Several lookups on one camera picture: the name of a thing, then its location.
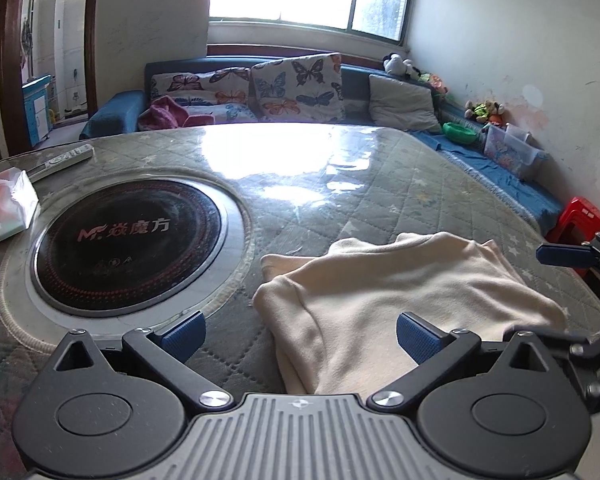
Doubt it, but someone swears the butterfly cushion lying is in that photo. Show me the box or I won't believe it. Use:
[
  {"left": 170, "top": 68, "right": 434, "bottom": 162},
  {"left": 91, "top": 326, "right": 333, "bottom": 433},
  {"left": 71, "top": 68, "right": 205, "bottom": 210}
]
[{"left": 149, "top": 67, "right": 258, "bottom": 124}]

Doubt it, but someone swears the butterfly cushion upright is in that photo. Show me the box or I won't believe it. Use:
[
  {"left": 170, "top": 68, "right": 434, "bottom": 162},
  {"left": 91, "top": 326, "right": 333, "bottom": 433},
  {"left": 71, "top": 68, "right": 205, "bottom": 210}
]
[{"left": 250, "top": 52, "right": 346, "bottom": 124}]

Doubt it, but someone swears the green plastic bowl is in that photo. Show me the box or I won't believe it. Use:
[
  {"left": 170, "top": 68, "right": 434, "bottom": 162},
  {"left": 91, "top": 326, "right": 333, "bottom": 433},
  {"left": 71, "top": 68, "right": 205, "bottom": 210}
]
[{"left": 442, "top": 122, "right": 480, "bottom": 145}]

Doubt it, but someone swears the panda plush toy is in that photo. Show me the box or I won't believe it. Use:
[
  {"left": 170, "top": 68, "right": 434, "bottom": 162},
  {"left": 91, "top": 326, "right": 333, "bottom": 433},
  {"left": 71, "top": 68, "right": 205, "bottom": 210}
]
[{"left": 382, "top": 52, "right": 420, "bottom": 79}]

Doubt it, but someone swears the grey cushion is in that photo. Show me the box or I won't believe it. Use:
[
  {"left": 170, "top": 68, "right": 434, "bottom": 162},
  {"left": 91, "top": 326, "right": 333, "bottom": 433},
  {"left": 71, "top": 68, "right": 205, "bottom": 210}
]
[{"left": 368, "top": 75, "right": 441, "bottom": 132}]

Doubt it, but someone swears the stuffed toys pile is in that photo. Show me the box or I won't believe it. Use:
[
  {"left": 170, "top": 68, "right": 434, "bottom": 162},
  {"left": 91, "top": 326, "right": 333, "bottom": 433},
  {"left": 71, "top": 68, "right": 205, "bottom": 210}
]
[{"left": 465, "top": 100, "right": 505, "bottom": 127}]

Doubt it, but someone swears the brown door frame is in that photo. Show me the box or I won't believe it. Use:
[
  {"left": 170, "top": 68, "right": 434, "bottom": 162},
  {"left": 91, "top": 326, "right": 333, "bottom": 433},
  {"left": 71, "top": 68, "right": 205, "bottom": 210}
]
[{"left": 0, "top": 0, "right": 97, "bottom": 155}]

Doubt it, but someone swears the red plastic stool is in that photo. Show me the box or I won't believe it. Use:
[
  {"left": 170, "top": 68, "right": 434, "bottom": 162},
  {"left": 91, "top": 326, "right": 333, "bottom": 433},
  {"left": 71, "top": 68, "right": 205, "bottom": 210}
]
[{"left": 545, "top": 197, "right": 600, "bottom": 274}]

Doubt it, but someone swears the cream sweater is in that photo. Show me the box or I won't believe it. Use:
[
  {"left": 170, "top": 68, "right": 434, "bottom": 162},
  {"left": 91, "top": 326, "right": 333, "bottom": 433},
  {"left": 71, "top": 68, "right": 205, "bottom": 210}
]
[{"left": 252, "top": 232, "right": 567, "bottom": 398}]

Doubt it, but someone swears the clear plastic storage box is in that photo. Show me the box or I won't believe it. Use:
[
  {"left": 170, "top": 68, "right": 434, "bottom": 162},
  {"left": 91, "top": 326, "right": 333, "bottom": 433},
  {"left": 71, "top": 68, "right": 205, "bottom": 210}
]
[{"left": 483, "top": 125, "right": 548, "bottom": 181}]

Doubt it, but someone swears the black induction cooktop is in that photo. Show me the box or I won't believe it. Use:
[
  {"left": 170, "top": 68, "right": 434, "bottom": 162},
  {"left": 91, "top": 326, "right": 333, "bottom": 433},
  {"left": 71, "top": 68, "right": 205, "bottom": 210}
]
[{"left": 30, "top": 178, "right": 228, "bottom": 318}]

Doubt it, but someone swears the tissue pack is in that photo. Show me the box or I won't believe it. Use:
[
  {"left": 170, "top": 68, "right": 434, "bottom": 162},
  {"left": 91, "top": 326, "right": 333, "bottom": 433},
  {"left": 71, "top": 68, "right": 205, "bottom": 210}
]
[{"left": 0, "top": 167, "right": 38, "bottom": 242}]

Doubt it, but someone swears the white remote control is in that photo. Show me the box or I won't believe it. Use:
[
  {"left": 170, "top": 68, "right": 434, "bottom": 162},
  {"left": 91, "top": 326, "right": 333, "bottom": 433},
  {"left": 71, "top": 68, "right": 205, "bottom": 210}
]
[{"left": 27, "top": 143, "right": 95, "bottom": 183}]

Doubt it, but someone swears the pink cloth on sofa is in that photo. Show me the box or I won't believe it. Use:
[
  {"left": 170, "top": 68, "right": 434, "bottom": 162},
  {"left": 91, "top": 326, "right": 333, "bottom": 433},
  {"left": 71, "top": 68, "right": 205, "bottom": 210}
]
[{"left": 137, "top": 96, "right": 215, "bottom": 131}]

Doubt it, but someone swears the blue white cabinet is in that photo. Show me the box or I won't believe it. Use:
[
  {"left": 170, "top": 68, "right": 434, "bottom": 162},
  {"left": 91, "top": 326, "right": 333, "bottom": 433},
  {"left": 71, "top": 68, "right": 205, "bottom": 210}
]
[{"left": 22, "top": 75, "right": 52, "bottom": 146}]

